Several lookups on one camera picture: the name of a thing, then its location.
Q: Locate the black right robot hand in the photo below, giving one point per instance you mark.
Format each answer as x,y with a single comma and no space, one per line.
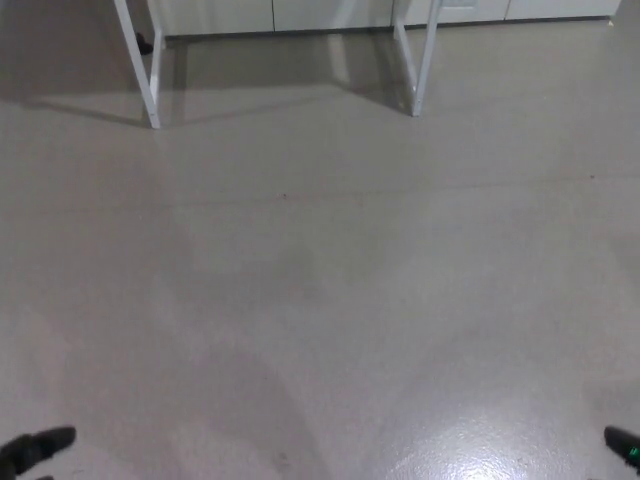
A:
625,442

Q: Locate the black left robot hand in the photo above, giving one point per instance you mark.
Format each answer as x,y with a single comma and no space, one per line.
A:
30,450

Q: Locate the white table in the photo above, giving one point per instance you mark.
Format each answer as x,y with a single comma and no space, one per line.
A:
152,90

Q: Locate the small black floor object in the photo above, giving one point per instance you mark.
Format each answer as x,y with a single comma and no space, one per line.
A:
143,44

